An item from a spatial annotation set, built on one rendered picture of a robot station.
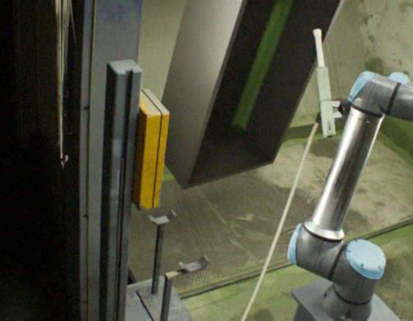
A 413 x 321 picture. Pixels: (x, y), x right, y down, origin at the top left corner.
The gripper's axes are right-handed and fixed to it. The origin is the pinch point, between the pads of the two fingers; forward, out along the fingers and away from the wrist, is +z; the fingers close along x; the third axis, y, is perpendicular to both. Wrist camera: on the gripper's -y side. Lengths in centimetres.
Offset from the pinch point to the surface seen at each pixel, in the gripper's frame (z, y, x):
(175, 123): 65, 36, 7
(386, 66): -100, 181, 75
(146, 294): 75, -52, -67
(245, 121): 26, 87, 17
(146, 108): 65, -115, -24
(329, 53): -55, 182, 89
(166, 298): 66, -80, -66
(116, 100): 71, -119, -23
